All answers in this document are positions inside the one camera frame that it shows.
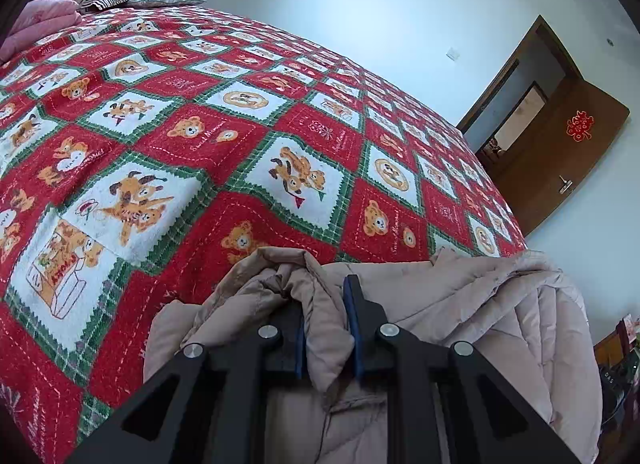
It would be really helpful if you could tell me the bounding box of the red printed bear bedspread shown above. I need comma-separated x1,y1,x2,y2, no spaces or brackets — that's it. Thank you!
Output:
0,3,528,464

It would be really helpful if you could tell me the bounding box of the brown wooden door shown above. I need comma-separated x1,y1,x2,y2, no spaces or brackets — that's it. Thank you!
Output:
475,79,631,237

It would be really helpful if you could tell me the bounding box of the brown door frame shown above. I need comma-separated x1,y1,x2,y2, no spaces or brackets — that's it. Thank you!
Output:
456,14,586,155

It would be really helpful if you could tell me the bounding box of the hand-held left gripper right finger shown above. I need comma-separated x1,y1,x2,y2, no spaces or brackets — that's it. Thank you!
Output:
342,274,583,464

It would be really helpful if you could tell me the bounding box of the pink box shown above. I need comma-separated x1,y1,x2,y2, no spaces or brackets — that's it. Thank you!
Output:
617,314,640,345

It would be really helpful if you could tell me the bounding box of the pink quilt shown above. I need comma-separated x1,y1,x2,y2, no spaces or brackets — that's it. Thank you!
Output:
0,0,83,65

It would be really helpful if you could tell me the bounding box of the red paper door decoration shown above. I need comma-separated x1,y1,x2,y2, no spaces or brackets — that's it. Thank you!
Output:
566,109,596,143

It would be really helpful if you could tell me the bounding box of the pale pink puffer jacket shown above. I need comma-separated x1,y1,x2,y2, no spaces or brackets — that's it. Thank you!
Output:
142,245,603,464

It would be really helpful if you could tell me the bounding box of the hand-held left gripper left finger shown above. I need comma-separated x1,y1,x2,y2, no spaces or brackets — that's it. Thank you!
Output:
65,301,307,464

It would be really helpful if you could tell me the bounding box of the wooden dresser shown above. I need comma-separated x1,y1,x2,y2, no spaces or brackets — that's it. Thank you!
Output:
592,314,640,362

